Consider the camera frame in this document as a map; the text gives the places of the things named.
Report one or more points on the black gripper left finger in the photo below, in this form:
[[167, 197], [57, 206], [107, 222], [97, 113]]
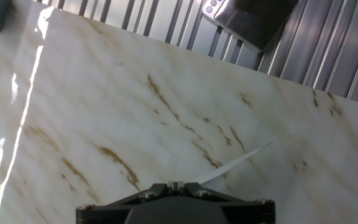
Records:
[[98, 214]]

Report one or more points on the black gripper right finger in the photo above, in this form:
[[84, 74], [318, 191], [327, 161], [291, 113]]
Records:
[[253, 213]]

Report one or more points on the white paper sheet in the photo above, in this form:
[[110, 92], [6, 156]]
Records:
[[219, 171]]

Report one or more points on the marble pattern board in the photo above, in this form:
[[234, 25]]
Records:
[[104, 109]]

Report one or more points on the silver digital scale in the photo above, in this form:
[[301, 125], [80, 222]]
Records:
[[253, 21]]

